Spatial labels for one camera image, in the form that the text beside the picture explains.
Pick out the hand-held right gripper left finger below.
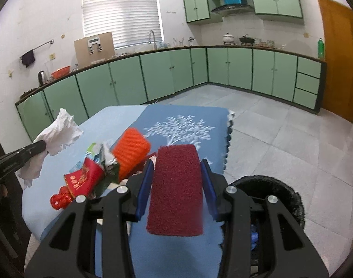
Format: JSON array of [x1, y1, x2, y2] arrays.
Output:
[[25, 159, 155, 278]]

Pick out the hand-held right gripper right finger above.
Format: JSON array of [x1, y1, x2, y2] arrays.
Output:
[[200, 159, 330, 278]]

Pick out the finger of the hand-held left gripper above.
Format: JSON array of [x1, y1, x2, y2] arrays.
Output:
[[7, 140, 47, 165]]

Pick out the dark red scouring sponge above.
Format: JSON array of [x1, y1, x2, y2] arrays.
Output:
[[147, 144, 204, 237]]

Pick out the white tissue paper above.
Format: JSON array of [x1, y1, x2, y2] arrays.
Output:
[[16, 108, 84, 190]]

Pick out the black lined waste bin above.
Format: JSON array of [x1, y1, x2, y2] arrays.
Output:
[[229, 175, 306, 275]]

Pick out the dark green packet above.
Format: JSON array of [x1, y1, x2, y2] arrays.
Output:
[[99, 164, 120, 187]]

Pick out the orange knitted scrubber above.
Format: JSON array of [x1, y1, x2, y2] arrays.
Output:
[[111, 127, 151, 181]]

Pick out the red plastic ornament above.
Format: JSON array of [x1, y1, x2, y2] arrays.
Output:
[[50, 187, 75, 210]]

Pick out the red gold paper packet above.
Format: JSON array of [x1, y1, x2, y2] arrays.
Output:
[[63, 158, 105, 196]]

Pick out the blue tree print cloth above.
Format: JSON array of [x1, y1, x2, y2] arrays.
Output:
[[95, 104, 235, 278]]

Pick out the green white snack wrapper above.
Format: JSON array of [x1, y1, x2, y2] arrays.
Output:
[[86, 142, 104, 164]]

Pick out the blue plastic wrapper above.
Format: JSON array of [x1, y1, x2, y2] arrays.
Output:
[[250, 224, 259, 251]]

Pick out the light blue tablecloth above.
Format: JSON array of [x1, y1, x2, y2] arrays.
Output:
[[21, 106, 149, 238]]

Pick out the red plastic basin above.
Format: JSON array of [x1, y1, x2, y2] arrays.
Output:
[[51, 66, 71, 79]]

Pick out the dark purple towel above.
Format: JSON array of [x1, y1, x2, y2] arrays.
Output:
[[21, 50, 36, 68]]

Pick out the brown cardboard box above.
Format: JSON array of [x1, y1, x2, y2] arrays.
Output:
[[74, 32, 116, 68]]

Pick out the green lower kitchen cabinets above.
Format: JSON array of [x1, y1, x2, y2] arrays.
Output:
[[15, 46, 328, 142]]

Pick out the metal kitchen faucet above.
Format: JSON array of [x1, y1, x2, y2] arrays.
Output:
[[148, 30, 158, 50]]

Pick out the white window blind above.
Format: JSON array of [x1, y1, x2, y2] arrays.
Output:
[[82, 0, 164, 50]]

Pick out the wooden door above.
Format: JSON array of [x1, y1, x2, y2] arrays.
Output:
[[316, 0, 353, 123]]

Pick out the range hood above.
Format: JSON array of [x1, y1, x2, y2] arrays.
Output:
[[210, 4, 252, 13]]

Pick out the metal towel rail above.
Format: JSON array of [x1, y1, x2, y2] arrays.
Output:
[[19, 39, 55, 60]]

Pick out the green upper wall cabinets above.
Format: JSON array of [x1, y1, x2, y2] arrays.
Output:
[[181, 0, 305, 25]]

